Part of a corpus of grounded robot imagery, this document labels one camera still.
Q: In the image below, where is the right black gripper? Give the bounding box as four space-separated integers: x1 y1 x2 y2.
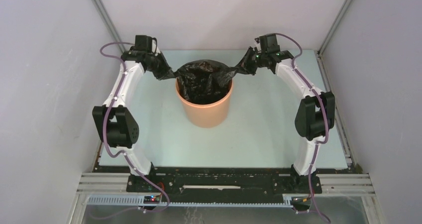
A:
232 46 268 76

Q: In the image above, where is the black plastic trash bag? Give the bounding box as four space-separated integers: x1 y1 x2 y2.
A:
175 47 256 105

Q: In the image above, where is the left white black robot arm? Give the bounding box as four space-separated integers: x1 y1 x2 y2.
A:
92 35 175 193

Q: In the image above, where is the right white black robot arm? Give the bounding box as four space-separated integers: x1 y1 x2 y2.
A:
241 33 335 193

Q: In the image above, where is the orange plastic trash bin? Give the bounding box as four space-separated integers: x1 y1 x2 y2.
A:
175 80 233 128

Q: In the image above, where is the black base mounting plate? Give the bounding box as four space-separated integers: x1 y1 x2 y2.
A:
126 167 322 202

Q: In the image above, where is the small electronics board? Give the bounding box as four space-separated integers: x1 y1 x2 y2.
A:
143 195 161 204

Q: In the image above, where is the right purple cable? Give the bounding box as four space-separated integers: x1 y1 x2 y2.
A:
275 33 332 224

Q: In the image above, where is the aluminium corner frame left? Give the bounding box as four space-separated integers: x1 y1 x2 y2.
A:
91 0 122 42

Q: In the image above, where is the aluminium corner frame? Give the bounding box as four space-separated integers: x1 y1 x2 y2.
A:
317 0 353 57
91 0 122 42

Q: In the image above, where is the aluminium corner frame right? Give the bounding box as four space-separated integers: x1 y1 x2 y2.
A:
317 0 353 57

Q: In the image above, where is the grey slotted cable duct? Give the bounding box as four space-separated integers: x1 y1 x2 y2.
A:
87 195 311 208

